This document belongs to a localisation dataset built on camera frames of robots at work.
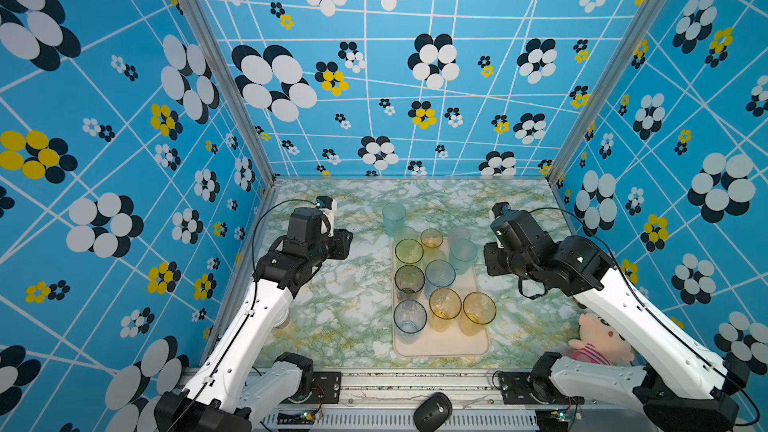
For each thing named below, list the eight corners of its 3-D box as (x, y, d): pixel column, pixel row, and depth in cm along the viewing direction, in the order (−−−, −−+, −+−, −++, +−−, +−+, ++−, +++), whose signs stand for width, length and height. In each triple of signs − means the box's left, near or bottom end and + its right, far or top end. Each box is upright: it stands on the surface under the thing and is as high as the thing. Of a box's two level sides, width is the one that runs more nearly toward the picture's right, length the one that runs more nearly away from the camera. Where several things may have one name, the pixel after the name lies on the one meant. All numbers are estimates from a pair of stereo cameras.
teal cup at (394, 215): (381, 236, 105) (380, 220, 98) (385, 216, 111) (385, 200, 104) (402, 238, 105) (402, 223, 97) (405, 219, 110) (406, 203, 103)
